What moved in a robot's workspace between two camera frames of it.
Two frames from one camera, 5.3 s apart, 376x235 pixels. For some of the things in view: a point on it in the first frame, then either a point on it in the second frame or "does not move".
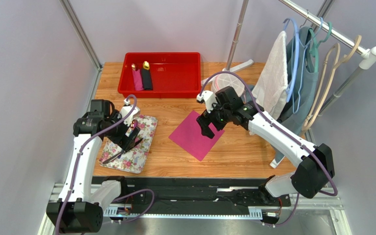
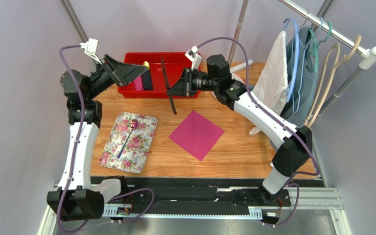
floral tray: x=135 y=159 does not move
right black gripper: x=210 y=116 → x=187 y=82
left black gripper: x=119 y=140 → x=125 y=73
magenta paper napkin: x=189 y=135 does not move
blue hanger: x=294 y=76 does not move
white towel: x=270 y=88 does not move
